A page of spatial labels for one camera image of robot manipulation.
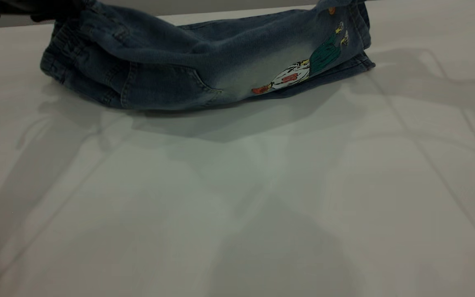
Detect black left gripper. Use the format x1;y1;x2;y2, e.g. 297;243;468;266
0;0;87;22

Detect blue denim kids pants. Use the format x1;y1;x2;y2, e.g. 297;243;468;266
40;0;376;111

